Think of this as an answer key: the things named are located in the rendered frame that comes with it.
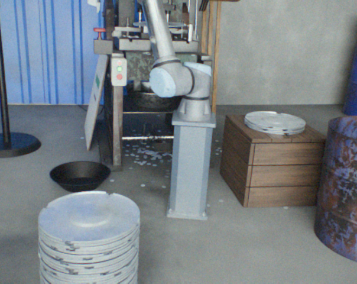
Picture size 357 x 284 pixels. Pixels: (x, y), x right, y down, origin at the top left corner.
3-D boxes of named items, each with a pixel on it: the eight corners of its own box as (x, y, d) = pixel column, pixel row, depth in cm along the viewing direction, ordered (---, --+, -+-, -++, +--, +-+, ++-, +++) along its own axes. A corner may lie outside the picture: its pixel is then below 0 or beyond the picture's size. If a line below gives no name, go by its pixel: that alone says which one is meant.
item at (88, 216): (151, 201, 131) (151, 199, 130) (118, 252, 104) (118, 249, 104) (68, 187, 137) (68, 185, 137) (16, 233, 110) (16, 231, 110)
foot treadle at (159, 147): (174, 159, 218) (174, 149, 216) (155, 160, 215) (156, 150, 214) (154, 126, 272) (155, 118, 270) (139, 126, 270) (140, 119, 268)
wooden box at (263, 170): (318, 205, 200) (331, 138, 189) (243, 207, 193) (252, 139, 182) (282, 171, 237) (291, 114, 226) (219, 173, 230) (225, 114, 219)
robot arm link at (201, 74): (215, 96, 171) (218, 63, 167) (191, 99, 163) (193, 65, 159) (197, 90, 180) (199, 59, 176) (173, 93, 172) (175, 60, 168)
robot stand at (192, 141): (207, 220, 181) (216, 123, 166) (165, 216, 181) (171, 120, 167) (206, 200, 198) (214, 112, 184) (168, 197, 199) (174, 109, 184)
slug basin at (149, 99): (185, 110, 238) (187, 94, 235) (128, 110, 230) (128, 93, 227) (173, 97, 269) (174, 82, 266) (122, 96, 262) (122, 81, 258)
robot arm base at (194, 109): (211, 122, 168) (214, 99, 165) (175, 120, 168) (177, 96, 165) (210, 113, 182) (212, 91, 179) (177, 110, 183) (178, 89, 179)
